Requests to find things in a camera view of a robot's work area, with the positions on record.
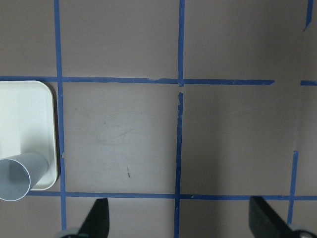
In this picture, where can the grey plastic cup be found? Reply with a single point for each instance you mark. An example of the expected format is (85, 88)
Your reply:
(19, 174)

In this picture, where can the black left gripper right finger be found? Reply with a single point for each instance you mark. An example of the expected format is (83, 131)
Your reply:
(264, 222)

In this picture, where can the cream plastic tray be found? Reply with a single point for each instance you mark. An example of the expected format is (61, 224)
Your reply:
(27, 124)

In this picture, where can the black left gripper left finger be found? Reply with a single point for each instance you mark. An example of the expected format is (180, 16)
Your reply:
(96, 224)

